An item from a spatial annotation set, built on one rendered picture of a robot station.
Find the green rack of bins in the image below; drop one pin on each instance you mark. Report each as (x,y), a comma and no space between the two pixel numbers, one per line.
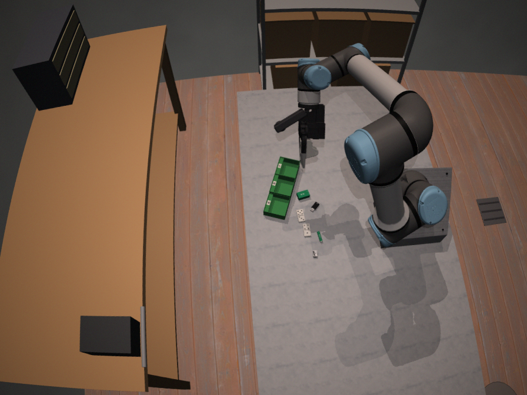
(281,188)

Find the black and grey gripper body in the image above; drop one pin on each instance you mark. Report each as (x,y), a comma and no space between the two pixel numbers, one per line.
(314,122)

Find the white domino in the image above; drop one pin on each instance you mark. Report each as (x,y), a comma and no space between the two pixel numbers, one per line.
(306,230)
(300,215)

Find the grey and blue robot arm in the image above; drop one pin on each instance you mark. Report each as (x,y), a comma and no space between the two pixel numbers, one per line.
(377,152)

